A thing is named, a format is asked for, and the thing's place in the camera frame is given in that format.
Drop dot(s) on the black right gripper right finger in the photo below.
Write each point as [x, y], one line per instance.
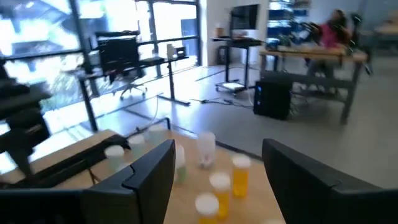
[326, 202]

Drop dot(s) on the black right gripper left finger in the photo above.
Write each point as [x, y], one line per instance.
[124, 202]

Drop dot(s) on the clear bottle green label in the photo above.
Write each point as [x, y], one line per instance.
[181, 168]

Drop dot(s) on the clear pill bottle white cap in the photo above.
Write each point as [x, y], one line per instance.
[206, 149]

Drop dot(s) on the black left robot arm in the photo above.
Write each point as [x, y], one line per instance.
[25, 127]

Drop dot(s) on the wooden shelf black legs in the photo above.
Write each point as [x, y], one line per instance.
[197, 186]

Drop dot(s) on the blue storage shelf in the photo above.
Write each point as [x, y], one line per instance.
[280, 18]

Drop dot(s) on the black computer tower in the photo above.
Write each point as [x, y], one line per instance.
[272, 99]

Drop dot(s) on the dark standing desk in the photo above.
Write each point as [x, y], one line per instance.
[171, 77]

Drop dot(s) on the black office chair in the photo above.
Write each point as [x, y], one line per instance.
[118, 56]
[357, 21]

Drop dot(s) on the wooden workbench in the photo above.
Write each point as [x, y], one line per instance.
[311, 56]

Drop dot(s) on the person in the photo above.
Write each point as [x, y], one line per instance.
[329, 35]

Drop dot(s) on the black monitor cart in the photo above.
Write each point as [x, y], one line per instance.
[239, 42]

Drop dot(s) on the cardboard box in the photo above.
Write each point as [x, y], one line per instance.
[219, 31]

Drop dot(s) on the black monitor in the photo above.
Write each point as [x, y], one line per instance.
[244, 17]

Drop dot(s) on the large window black frame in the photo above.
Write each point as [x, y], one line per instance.
[46, 37]

